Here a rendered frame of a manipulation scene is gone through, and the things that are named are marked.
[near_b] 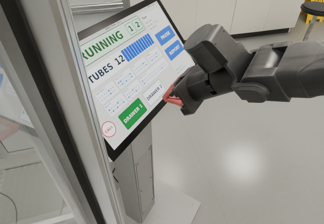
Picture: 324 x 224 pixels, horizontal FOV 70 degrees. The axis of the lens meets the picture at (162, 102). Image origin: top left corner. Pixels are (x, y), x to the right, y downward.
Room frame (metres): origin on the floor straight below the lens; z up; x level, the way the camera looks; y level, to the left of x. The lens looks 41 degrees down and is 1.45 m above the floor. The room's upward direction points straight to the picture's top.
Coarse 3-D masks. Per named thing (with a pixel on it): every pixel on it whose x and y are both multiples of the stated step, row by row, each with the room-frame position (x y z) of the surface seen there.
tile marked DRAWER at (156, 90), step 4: (156, 80) 0.60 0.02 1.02; (152, 84) 0.58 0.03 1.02; (156, 84) 0.59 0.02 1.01; (160, 84) 0.60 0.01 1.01; (148, 88) 0.56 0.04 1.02; (152, 88) 0.57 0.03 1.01; (156, 88) 0.58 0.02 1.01; (160, 88) 0.59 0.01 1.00; (164, 88) 0.60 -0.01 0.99; (144, 92) 0.54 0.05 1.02; (148, 92) 0.55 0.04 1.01; (152, 92) 0.56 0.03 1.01; (156, 92) 0.57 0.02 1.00; (160, 92) 0.58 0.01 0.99; (164, 92) 0.59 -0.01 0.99; (144, 96) 0.53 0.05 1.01; (148, 96) 0.54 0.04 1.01; (152, 96) 0.55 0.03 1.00; (156, 96) 0.56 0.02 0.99; (160, 96) 0.57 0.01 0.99; (148, 100) 0.53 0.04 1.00; (152, 100) 0.54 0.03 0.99; (156, 100) 0.55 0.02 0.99; (148, 104) 0.52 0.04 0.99; (152, 104) 0.53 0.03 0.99
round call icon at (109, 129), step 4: (108, 120) 0.42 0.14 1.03; (104, 124) 0.41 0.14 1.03; (108, 124) 0.41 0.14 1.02; (112, 124) 0.42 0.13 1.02; (104, 128) 0.40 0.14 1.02; (108, 128) 0.40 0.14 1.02; (112, 128) 0.41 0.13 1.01; (116, 128) 0.41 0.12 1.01; (104, 132) 0.39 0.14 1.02; (108, 132) 0.39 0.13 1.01; (112, 132) 0.40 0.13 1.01; (116, 132) 0.40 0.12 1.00; (104, 136) 0.38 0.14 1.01; (108, 136) 0.39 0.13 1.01; (112, 136) 0.39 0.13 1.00; (108, 140) 0.38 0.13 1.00
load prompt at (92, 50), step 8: (136, 16) 0.74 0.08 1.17; (120, 24) 0.67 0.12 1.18; (128, 24) 0.70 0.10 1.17; (136, 24) 0.72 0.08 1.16; (104, 32) 0.62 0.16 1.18; (112, 32) 0.63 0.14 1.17; (120, 32) 0.65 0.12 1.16; (128, 32) 0.67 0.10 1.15; (136, 32) 0.69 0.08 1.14; (96, 40) 0.58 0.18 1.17; (104, 40) 0.60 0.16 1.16; (112, 40) 0.61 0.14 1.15; (120, 40) 0.63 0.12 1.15; (128, 40) 0.65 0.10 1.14; (88, 48) 0.55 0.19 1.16; (96, 48) 0.56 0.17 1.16; (104, 48) 0.58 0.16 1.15; (112, 48) 0.59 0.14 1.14; (88, 56) 0.53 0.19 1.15; (96, 56) 0.54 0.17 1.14; (88, 64) 0.51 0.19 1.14
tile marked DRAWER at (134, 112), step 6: (138, 102) 0.51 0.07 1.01; (126, 108) 0.47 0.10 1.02; (132, 108) 0.48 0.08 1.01; (138, 108) 0.49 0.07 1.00; (144, 108) 0.50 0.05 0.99; (120, 114) 0.45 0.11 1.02; (126, 114) 0.46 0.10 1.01; (132, 114) 0.47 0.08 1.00; (138, 114) 0.48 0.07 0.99; (120, 120) 0.43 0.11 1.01; (126, 120) 0.44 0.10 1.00; (132, 120) 0.45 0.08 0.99; (126, 126) 0.43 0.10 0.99
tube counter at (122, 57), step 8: (136, 40) 0.67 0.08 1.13; (144, 40) 0.69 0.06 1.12; (152, 40) 0.71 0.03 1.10; (128, 48) 0.63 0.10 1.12; (136, 48) 0.65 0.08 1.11; (144, 48) 0.67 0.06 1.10; (112, 56) 0.57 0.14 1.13; (120, 56) 0.59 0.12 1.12; (128, 56) 0.60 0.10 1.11; (136, 56) 0.62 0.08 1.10; (120, 64) 0.57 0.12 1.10
